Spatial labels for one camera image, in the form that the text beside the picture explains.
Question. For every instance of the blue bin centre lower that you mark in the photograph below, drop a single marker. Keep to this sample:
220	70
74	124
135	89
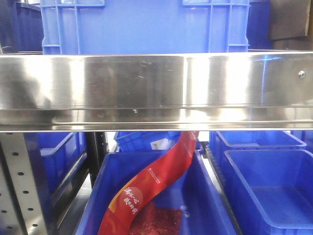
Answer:
203	212

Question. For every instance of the blue bin left lower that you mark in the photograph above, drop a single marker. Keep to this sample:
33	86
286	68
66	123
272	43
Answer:
59	151

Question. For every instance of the perforated metal shelf post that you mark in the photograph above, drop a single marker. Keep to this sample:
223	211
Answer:
17	159

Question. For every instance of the blue bin rear right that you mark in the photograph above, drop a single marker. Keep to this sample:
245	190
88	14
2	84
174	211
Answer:
221	141

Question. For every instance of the red snack bag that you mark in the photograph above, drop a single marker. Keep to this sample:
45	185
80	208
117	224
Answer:
147	184

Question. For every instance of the large blue crate on shelf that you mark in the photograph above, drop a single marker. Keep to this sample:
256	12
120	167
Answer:
144	26

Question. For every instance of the blue bin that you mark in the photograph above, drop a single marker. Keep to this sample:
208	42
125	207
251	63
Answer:
221	141
59	151
203	212
129	141
270	191

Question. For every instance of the blue bin right lower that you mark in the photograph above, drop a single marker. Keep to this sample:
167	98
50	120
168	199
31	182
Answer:
270	191

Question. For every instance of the stainless steel shelf rail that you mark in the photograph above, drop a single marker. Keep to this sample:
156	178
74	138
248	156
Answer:
199	92

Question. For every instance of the blue bin rear centre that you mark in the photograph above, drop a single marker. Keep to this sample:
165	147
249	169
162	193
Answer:
129	141

